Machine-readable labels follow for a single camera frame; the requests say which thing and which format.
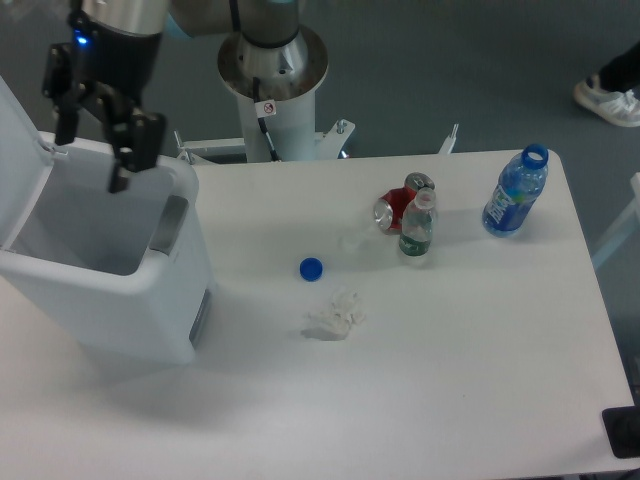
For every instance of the small clear green-label bottle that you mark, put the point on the small clear green-label bottle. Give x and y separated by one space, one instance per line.
417 223

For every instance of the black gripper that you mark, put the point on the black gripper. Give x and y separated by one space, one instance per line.
104 72

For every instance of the white trash bin lid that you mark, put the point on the white trash bin lid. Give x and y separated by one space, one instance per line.
31 189

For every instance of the black device at table edge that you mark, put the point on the black device at table edge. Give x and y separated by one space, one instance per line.
622 428

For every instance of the white trash bin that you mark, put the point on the white trash bin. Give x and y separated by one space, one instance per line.
126 272

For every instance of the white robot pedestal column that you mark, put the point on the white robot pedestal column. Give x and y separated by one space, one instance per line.
275 91

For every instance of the person's white sneaker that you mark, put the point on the person's white sneaker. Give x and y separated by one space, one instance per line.
617 108

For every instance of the crushed red soda can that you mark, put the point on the crushed red soda can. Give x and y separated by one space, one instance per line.
388 209

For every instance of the blue plastic drink bottle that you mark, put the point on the blue plastic drink bottle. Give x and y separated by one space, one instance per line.
519 185

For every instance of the crumpled white paper ball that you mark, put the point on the crumpled white paper ball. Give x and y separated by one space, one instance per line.
345 310

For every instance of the person's dark trouser leg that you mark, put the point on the person's dark trouser leg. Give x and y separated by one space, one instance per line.
621 73

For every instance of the white furniture piece at right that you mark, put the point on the white furniture piece at right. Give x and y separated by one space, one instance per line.
623 226

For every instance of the blue bottle cap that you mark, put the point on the blue bottle cap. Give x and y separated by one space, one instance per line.
311 269

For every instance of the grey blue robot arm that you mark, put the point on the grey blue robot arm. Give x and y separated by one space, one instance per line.
267 24

